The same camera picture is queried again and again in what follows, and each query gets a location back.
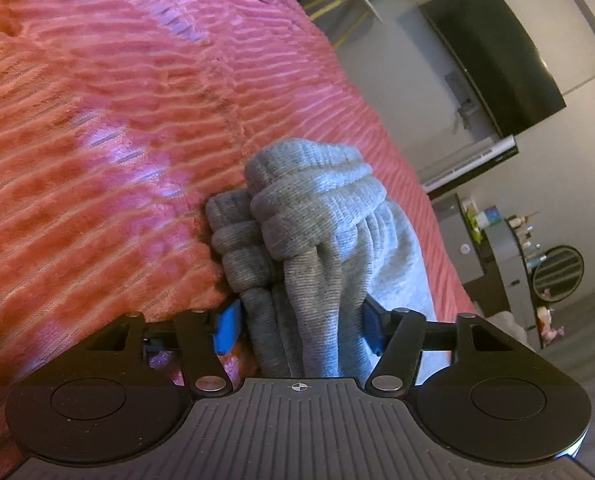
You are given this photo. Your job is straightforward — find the white blue container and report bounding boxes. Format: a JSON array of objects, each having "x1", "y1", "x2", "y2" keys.
[{"x1": 474, "y1": 206, "x2": 503, "y2": 230}]

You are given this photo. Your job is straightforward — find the white soundbar shelf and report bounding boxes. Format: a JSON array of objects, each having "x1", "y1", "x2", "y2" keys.
[{"x1": 417, "y1": 136, "x2": 519, "y2": 200}]

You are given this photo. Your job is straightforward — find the pink ribbed bedspread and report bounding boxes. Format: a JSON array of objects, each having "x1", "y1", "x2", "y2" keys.
[{"x1": 0, "y1": 0, "x2": 472, "y2": 478}]

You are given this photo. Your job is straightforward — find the grey sweatpants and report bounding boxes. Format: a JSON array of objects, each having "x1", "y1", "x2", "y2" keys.
[{"x1": 206, "y1": 139, "x2": 435, "y2": 382}]

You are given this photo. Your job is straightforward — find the grey vanity dresser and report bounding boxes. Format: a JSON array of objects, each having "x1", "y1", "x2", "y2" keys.
[{"x1": 462, "y1": 220, "x2": 544, "y2": 350}]

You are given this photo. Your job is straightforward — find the pink plush toy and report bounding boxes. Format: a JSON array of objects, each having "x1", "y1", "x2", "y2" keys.
[{"x1": 536, "y1": 307, "x2": 564, "y2": 346}]

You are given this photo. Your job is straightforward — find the black wall television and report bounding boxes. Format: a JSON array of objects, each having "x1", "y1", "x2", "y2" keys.
[{"x1": 420, "y1": 0, "x2": 567, "y2": 138}]

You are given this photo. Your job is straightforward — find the round black mirror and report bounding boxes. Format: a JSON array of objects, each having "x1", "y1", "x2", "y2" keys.
[{"x1": 531, "y1": 245, "x2": 585, "y2": 304}]

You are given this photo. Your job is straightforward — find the grey bedside cabinet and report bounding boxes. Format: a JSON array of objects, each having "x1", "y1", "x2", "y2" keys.
[{"x1": 433, "y1": 194, "x2": 484, "y2": 284}]

